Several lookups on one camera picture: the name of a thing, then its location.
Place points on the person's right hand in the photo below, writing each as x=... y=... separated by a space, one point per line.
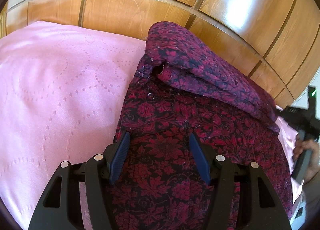
x=300 y=146

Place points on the dark red floral garment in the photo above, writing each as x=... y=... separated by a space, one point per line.
x=181 y=88

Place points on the pink bedspread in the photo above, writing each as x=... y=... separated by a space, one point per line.
x=62 y=91

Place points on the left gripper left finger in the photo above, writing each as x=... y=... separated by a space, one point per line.
x=76 y=196

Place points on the wooden headboard panelling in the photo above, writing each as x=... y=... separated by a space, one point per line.
x=273 y=42

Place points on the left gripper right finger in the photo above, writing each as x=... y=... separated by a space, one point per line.
x=239 y=190

